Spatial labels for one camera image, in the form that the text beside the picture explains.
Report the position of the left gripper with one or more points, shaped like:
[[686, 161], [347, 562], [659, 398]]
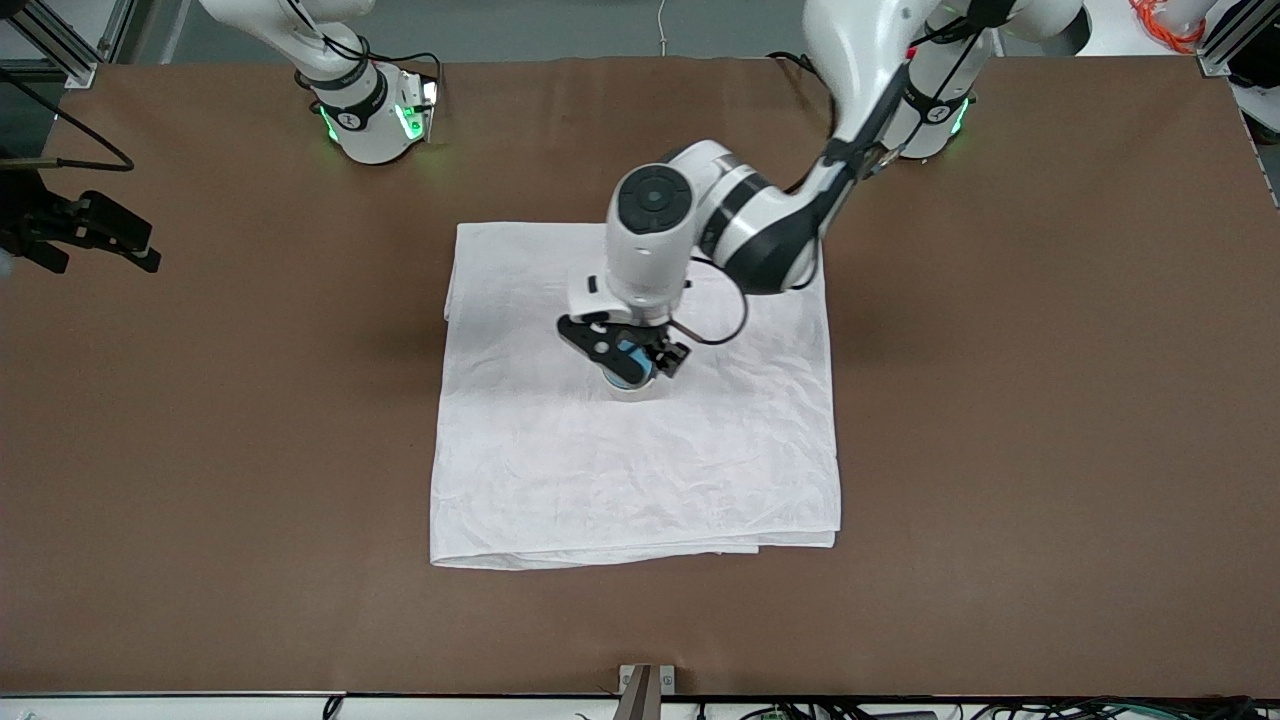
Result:
[[659, 351]]

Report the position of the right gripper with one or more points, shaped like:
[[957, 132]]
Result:
[[28, 215]]

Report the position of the blue plastic cup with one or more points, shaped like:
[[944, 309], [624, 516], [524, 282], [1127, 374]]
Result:
[[632, 352]]

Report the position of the white ceramic mug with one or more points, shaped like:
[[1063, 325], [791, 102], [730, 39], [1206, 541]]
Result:
[[640, 393]]

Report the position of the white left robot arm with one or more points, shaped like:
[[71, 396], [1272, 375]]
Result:
[[655, 240]]

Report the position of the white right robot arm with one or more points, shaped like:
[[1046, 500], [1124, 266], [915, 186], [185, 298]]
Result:
[[365, 130]]

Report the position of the white cloth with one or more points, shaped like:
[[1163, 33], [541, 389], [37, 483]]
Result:
[[640, 480]]

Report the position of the aluminium frame post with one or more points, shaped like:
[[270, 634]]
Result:
[[60, 50], [1222, 45]]

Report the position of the grey metal bracket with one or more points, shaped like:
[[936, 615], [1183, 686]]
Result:
[[645, 690]]

